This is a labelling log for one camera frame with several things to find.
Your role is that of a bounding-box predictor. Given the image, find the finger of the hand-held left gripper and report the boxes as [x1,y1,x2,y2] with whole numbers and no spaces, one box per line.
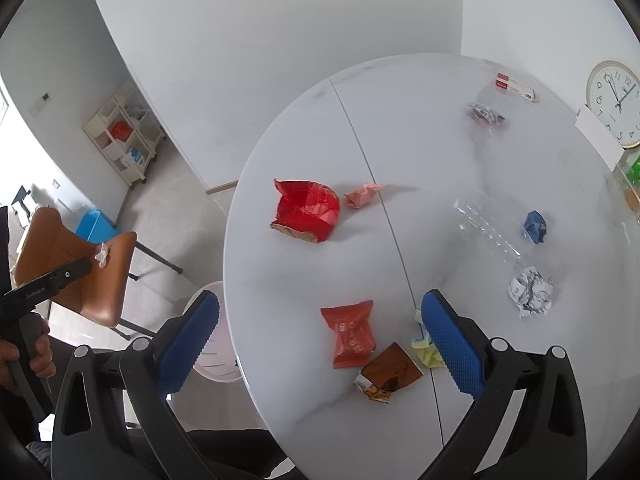
[47,258,93,291]

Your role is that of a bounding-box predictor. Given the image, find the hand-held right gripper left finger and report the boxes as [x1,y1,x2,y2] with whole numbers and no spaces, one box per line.
[50,289,221,480]

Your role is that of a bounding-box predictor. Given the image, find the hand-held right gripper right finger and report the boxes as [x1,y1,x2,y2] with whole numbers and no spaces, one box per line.
[417,289,587,480]

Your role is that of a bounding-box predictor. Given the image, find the white waste basket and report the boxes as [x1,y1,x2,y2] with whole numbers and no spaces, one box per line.
[184,281,241,385]

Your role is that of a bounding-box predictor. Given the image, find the printed paper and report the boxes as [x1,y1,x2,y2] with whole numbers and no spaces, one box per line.
[508,266,555,320]

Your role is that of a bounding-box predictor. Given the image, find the person's left hand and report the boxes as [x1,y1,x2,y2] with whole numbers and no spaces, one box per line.
[0,317,57,396]

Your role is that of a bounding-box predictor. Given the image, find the brown leather chair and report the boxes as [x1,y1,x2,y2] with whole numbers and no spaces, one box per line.
[12,206,184,341]

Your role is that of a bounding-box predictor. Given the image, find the crumpled yellow paper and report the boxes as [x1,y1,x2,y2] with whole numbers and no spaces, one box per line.
[411,309,446,369]

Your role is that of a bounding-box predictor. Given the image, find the blue plastic bin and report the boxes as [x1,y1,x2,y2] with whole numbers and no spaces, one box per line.
[75,210,121,242]

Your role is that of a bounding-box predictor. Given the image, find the brown snack wrapper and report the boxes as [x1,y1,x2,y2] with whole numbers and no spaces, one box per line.
[353,342,423,404]

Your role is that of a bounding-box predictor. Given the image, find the small dark desk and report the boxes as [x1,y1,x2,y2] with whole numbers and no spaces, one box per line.
[10,186,32,217]

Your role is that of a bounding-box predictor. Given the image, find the red snack packet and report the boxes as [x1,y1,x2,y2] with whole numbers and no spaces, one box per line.
[320,300,377,370]

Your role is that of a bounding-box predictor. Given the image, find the clear plastic packaging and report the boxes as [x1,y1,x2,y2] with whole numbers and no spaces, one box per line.
[451,195,538,263]

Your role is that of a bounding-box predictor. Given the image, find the crumpled blue wrapper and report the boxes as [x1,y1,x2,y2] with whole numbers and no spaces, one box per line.
[521,210,549,245]

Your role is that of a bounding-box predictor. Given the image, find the cream shelf cart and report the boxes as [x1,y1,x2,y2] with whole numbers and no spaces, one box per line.
[82,82,166,186]

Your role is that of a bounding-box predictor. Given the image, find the crumpled pink paper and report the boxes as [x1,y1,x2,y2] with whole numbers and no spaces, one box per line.
[343,182,385,210]

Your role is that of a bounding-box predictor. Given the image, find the crumpled red wrapper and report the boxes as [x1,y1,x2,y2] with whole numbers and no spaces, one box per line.
[270,178,341,245]

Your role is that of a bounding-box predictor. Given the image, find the dark crumpled wrapper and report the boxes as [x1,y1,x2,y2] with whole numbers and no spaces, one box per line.
[467,102,506,127]

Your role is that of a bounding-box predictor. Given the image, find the green bottle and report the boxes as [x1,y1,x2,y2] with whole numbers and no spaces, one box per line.
[614,154,640,211]

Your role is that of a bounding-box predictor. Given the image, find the white card box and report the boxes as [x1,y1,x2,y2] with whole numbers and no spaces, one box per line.
[574,105,626,170]

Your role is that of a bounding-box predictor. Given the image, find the red and white box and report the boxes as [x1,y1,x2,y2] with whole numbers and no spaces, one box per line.
[495,73,537,103]

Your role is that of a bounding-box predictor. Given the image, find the round wall clock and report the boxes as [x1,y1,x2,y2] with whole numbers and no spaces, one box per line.
[585,61,640,149]

